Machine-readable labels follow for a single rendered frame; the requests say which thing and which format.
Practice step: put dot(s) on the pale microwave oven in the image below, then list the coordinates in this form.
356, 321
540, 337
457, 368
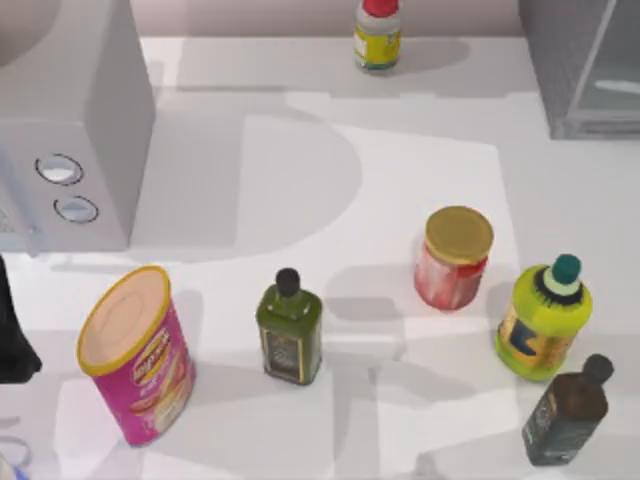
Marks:
75, 100

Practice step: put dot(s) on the pink snack can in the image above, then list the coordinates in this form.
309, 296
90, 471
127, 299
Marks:
145, 370

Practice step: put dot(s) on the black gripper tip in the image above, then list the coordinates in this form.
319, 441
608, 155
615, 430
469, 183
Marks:
12, 340

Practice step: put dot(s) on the grey cabinet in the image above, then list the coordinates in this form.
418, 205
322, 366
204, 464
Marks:
585, 70

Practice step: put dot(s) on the brown square bottle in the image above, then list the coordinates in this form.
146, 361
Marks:
565, 415

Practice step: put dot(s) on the lime green bottle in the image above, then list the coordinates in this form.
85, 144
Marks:
542, 330

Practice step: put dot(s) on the red jar with gold lid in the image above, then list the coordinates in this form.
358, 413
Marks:
452, 265

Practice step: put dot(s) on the large round microwave knob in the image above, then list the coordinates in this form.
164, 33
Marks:
59, 169

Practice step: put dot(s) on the red capped white bottle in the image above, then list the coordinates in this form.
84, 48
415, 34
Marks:
377, 42

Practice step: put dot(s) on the dark green square bottle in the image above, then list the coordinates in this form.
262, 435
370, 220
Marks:
290, 335

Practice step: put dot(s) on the small round microwave knob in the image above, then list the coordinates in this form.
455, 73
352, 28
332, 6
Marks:
76, 209

